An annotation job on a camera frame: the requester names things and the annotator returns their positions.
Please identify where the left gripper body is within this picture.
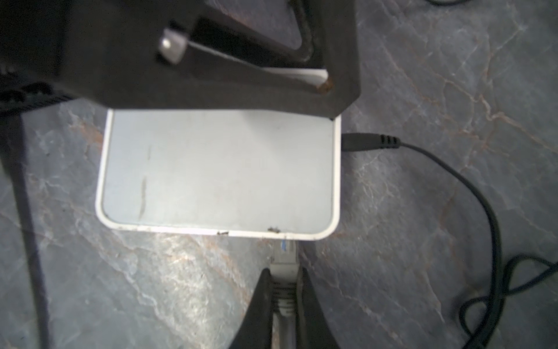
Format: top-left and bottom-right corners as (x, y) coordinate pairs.
(1, 1), (77, 113)

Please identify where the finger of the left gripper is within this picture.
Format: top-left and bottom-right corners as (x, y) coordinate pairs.
(56, 1), (360, 118)

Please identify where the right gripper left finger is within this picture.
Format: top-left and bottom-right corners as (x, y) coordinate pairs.
(229, 268), (274, 349)

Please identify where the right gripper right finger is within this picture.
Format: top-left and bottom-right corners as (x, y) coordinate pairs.
(296, 266), (340, 349)

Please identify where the black power adapter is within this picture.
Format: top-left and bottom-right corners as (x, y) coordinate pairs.
(341, 132), (558, 349)
(1, 114), (52, 348)

